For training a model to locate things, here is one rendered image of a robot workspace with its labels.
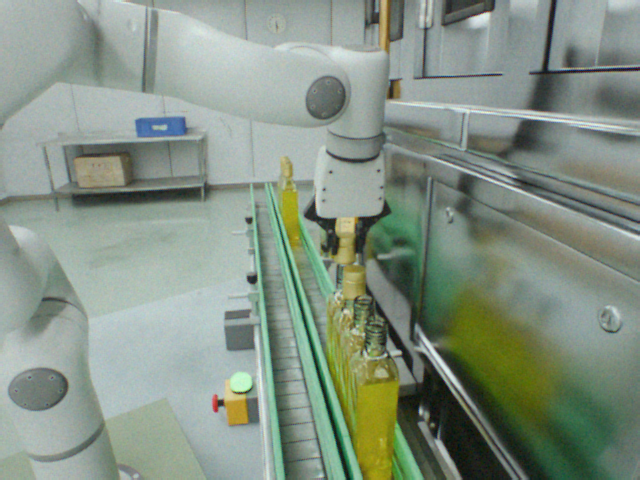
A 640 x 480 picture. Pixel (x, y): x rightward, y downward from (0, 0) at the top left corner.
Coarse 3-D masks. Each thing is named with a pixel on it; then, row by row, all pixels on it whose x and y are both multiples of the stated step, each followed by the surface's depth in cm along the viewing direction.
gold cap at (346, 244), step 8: (344, 232) 65; (336, 240) 64; (344, 240) 63; (352, 240) 63; (336, 248) 64; (344, 248) 64; (352, 248) 64; (336, 256) 65; (344, 256) 64; (352, 256) 64
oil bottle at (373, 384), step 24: (360, 360) 52; (384, 360) 51; (360, 384) 51; (384, 384) 51; (360, 408) 52; (384, 408) 52; (360, 432) 53; (384, 432) 54; (360, 456) 55; (384, 456) 56
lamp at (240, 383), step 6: (240, 372) 86; (234, 378) 84; (240, 378) 84; (246, 378) 84; (234, 384) 83; (240, 384) 83; (246, 384) 83; (234, 390) 83; (240, 390) 83; (246, 390) 83
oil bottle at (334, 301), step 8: (328, 296) 70; (336, 296) 67; (328, 304) 69; (336, 304) 66; (344, 304) 66; (328, 312) 69; (328, 320) 69; (328, 328) 70; (328, 336) 70; (328, 344) 71; (328, 352) 72; (328, 360) 72; (328, 368) 73
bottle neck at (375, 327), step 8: (368, 320) 51; (376, 320) 52; (384, 320) 51; (368, 328) 50; (376, 328) 49; (384, 328) 50; (368, 336) 50; (376, 336) 50; (384, 336) 50; (368, 344) 51; (376, 344) 50; (384, 344) 51; (368, 352) 51; (376, 352) 51; (384, 352) 51
